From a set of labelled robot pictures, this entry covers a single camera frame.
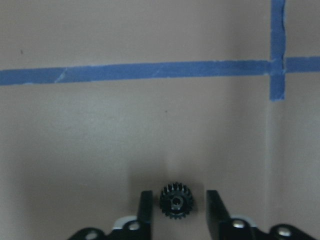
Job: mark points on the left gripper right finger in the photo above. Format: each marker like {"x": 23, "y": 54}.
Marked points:
{"x": 216, "y": 214}

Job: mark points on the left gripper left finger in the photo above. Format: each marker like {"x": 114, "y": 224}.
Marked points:
{"x": 145, "y": 215}

